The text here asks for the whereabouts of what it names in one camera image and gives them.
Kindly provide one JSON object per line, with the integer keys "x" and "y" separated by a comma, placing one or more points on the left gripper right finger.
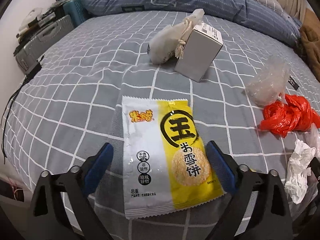
{"x": 270, "y": 218}

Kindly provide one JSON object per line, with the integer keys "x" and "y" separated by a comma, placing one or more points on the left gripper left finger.
{"x": 47, "y": 217}

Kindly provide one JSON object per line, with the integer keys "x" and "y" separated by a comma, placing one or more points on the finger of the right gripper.
{"x": 315, "y": 167}

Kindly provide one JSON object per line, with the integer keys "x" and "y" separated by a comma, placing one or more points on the white tissue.
{"x": 298, "y": 171}

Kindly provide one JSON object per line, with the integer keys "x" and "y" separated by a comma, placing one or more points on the clear plastic bag pink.
{"x": 313, "y": 139}

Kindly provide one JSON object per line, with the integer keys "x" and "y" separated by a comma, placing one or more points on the red plastic bag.
{"x": 295, "y": 114}

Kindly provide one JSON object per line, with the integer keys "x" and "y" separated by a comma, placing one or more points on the black wet wipe sachet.
{"x": 293, "y": 83}

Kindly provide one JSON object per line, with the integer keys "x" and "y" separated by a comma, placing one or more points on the clear bubble wrap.
{"x": 269, "y": 84}

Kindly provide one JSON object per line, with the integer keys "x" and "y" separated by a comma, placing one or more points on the yellow white snack packet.
{"x": 165, "y": 167}

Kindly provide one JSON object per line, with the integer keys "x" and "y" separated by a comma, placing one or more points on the small grey white box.
{"x": 201, "y": 48}

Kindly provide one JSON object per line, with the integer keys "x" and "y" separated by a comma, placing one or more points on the white drawstring pouch bag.
{"x": 171, "y": 40}

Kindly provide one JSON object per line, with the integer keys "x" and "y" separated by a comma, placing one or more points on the grey checked bed sheet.
{"x": 73, "y": 106}

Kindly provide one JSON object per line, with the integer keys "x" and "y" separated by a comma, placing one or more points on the brown jacket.
{"x": 309, "y": 34}

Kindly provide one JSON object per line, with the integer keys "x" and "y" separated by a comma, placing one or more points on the black power adapter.
{"x": 34, "y": 69}

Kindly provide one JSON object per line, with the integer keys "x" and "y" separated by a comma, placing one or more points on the grey suitcase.
{"x": 30, "y": 50}

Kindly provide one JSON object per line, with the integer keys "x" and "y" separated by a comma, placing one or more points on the clutter pile on suitcase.
{"x": 54, "y": 12}

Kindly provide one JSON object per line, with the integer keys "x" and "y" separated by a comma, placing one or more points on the white mask on clutter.
{"x": 33, "y": 14}

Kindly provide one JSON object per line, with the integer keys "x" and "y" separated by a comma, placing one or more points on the teal suitcase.
{"x": 76, "y": 11}

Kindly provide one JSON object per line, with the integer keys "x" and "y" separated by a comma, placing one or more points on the blue striped duvet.
{"x": 248, "y": 13}

